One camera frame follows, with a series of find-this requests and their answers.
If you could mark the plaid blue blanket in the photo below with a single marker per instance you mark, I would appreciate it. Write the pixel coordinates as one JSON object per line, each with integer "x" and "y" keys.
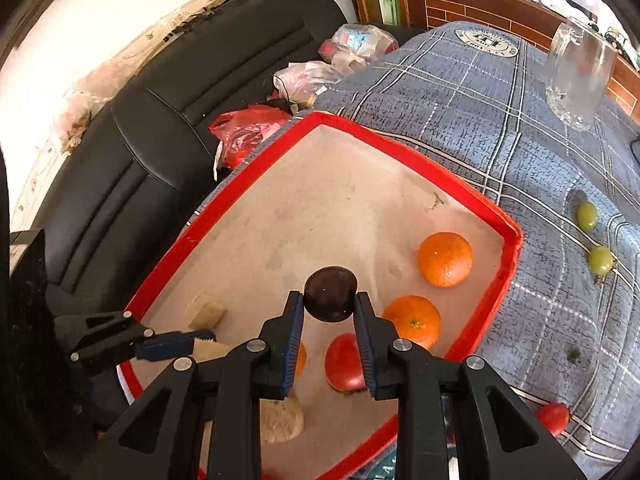
{"x": 550, "y": 185}

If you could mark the clear glass pitcher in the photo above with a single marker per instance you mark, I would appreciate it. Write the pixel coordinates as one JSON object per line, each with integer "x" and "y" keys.
{"x": 575, "y": 80}

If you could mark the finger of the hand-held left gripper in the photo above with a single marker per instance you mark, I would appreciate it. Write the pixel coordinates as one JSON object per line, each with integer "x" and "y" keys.
{"x": 170, "y": 345}

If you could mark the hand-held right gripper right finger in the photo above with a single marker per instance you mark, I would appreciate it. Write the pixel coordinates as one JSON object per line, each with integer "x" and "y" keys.
{"x": 364, "y": 355}

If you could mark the green grape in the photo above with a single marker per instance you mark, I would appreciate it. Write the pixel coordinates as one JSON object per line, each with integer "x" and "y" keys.
{"x": 600, "y": 260}
{"x": 587, "y": 216}

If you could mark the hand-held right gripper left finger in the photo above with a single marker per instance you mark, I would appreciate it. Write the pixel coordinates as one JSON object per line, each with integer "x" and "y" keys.
{"x": 295, "y": 355}

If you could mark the white plastic bag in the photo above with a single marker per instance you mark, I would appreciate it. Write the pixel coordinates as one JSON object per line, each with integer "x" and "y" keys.
{"x": 305, "y": 80}

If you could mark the orange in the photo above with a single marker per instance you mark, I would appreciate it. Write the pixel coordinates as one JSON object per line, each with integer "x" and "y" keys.
{"x": 412, "y": 321}
{"x": 445, "y": 259}
{"x": 301, "y": 360}

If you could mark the dark purple plum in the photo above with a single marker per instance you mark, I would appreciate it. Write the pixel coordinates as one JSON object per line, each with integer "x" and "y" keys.
{"x": 330, "y": 294}

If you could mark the red plastic bag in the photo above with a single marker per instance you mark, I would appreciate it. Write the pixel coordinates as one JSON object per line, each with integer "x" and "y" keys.
{"x": 247, "y": 130}

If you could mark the black leather sofa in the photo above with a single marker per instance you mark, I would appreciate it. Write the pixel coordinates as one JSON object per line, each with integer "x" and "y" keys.
{"x": 150, "y": 160}

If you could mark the small red cherry tomato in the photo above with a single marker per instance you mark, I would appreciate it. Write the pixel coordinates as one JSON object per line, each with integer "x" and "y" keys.
{"x": 552, "y": 417}

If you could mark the clear plastic bag with packets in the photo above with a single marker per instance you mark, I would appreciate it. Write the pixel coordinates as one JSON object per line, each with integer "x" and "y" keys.
{"x": 357, "y": 42}

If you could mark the brown wooden cabinet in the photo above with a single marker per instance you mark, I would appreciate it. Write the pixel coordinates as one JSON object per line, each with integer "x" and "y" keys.
{"x": 450, "y": 5}

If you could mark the red rimmed tray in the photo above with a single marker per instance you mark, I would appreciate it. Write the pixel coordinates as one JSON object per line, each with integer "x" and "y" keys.
{"x": 325, "y": 200}

